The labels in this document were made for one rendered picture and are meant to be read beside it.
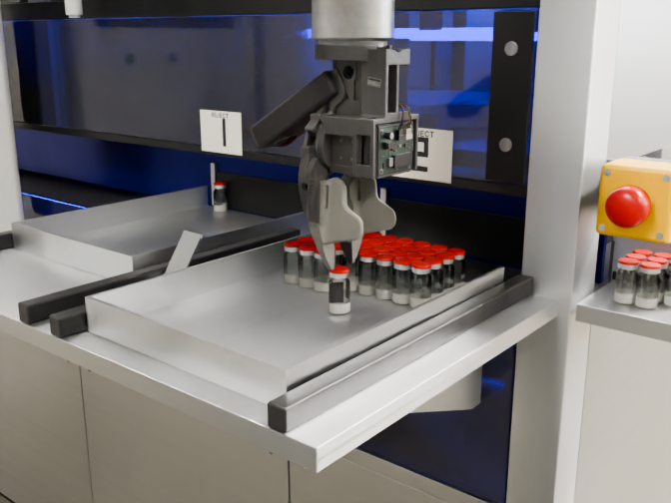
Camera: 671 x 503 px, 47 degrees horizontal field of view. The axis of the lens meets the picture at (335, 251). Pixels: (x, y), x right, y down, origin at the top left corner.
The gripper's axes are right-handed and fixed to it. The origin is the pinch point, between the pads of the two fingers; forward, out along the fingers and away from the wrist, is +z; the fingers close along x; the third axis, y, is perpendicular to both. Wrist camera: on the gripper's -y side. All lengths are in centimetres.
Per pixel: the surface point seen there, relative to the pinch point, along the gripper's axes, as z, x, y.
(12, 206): 8, 9, -81
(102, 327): 5.5, -19.2, -12.4
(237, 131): -8.0, 17.9, -32.6
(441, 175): -5.4, 18.0, 1.0
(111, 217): 4.8, 7.1, -48.6
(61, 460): 65, 18, -90
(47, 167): 5, 26, -97
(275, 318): 6.3, -5.7, -3.1
